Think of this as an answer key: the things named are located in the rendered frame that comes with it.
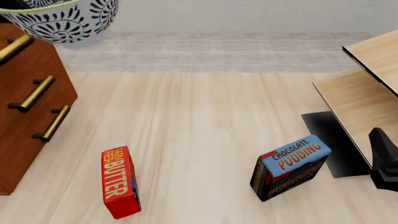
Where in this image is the blue chocolate pudding box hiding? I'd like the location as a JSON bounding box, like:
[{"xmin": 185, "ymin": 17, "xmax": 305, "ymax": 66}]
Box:
[{"xmin": 249, "ymin": 134, "xmax": 332, "ymax": 203}]

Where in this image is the brown wooden cabinet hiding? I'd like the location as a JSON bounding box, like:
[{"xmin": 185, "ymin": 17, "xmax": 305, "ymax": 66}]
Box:
[{"xmin": 0, "ymin": 21, "xmax": 79, "ymax": 196}]

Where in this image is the long brass drawer handle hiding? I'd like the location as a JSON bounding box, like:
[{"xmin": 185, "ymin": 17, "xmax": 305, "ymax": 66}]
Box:
[{"xmin": 0, "ymin": 34, "xmax": 35, "ymax": 67}]

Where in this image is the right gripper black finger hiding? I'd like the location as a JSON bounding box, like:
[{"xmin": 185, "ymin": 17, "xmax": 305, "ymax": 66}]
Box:
[{"xmin": 368, "ymin": 127, "xmax": 398, "ymax": 170}]

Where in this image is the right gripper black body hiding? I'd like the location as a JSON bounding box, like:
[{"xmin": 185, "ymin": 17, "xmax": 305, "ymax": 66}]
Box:
[{"xmin": 371, "ymin": 167, "xmax": 398, "ymax": 193}]

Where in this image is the medium brass drawer handle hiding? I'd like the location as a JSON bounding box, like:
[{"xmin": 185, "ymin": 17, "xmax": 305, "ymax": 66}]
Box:
[{"xmin": 7, "ymin": 75, "xmax": 57, "ymax": 114}]

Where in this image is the red butter box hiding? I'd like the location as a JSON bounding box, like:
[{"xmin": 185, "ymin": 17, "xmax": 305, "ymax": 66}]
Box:
[{"xmin": 101, "ymin": 146, "xmax": 142, "ymax": 220}]

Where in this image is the white bowl with black pattern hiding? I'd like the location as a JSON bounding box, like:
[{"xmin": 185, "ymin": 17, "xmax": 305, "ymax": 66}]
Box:
[{"xmin": 0, "ymin": 0, "xmax": 120, "ymax": 45}]

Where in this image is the short brass drawer handle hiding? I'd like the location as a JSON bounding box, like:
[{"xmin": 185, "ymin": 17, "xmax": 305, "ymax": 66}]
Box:
[{"xmin": 31, "ymin": 105, "xmax": 72, "ymax": 144}]

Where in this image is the pale wooden two-layer shelf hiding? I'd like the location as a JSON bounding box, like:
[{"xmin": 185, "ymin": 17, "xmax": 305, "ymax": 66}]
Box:
[{"xmin": 311, "ymin": 29, "xmax": 398, "ymax": 169}]

